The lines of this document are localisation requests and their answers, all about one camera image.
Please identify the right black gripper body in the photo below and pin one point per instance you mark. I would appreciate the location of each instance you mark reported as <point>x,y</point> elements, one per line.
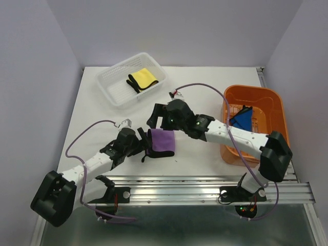
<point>169,124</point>

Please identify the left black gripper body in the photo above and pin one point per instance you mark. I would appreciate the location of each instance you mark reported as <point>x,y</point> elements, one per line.
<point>137,146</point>

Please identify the purple black-edged towel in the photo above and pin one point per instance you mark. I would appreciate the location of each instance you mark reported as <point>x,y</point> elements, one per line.
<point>163,144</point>

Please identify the yellow black-edged towel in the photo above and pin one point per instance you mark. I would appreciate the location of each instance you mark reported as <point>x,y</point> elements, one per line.
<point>141,80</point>

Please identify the blue towel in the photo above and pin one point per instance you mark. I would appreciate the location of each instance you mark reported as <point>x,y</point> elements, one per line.
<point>243,119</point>

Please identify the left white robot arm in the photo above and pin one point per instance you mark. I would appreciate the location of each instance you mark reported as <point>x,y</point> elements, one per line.
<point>86,185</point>

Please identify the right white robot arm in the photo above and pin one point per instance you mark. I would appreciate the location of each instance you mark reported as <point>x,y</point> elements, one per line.
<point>272,150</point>

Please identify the white plastic basket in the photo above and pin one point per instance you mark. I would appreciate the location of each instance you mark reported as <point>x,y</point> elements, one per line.
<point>112,81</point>

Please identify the orange plastic tub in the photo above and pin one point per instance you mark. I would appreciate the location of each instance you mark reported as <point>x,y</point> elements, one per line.
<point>268,111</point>

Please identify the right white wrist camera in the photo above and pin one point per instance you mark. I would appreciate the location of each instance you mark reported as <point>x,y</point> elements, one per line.
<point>176,95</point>

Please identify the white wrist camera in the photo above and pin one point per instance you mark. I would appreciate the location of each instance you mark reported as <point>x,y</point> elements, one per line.
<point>127,123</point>
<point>176,95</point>

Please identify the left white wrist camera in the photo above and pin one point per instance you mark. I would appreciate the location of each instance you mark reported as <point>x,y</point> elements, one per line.
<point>127,123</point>

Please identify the aluminium mounting rail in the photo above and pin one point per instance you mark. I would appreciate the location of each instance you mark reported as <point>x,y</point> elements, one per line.
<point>203,190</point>

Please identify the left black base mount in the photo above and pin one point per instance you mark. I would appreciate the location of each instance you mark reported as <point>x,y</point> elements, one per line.
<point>105,200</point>

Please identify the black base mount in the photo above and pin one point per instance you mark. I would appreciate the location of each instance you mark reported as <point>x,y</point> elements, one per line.
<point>230,194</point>
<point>105,200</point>

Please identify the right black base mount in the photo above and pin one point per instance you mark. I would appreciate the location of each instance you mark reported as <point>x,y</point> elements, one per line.
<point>230,194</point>

